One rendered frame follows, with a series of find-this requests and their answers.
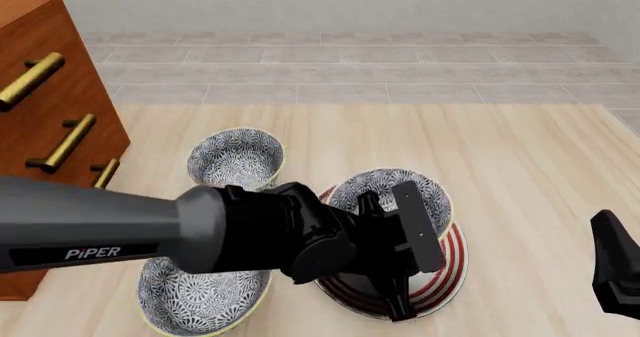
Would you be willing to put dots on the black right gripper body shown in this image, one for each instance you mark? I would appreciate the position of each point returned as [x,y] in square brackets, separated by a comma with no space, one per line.
[622,297]

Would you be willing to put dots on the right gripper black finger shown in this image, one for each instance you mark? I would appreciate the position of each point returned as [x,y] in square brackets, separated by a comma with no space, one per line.
[617,247]

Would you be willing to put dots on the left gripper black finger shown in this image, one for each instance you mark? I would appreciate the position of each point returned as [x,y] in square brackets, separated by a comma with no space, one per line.
[371,204]
[400,299]

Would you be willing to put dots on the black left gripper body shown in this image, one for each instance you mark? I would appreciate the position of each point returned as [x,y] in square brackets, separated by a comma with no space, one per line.
[377,247]

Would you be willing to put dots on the patterned blue-white bowl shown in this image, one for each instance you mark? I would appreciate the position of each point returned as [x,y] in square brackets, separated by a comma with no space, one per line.
[200,299]
[235,157]
[431,197]

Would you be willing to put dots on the grey and black left robot arm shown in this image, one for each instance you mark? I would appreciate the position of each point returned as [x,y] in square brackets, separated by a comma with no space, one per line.
[100,220]

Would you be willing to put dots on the white plate with red rings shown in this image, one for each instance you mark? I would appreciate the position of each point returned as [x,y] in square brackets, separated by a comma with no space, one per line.
[452,262]

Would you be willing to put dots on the wooden cabinet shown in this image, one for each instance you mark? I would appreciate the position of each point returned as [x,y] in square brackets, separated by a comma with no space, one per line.
[30,25]

